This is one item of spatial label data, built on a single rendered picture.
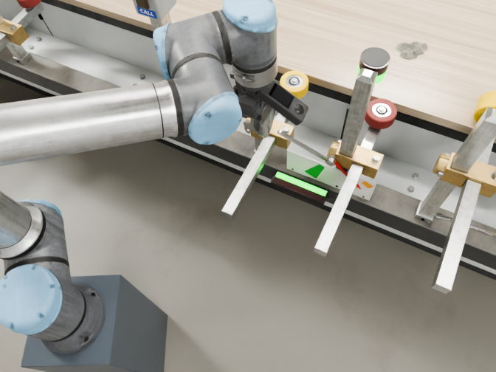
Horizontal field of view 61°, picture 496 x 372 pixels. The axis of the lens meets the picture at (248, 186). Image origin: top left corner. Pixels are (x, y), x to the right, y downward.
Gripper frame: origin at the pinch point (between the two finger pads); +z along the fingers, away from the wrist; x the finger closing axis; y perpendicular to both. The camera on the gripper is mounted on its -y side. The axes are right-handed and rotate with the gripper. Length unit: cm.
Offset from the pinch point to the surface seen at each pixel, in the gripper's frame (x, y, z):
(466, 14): -67, -34, 6
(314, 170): -7.0, -10.9, 21.0
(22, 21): -15, 101, 10
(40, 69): -8, 98, 26
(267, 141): -5.0, 2.7, 11.4
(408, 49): -46, -22, 5
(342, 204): 5.2, -22.7, 9.8
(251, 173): 6.1, 2.1, 11.4
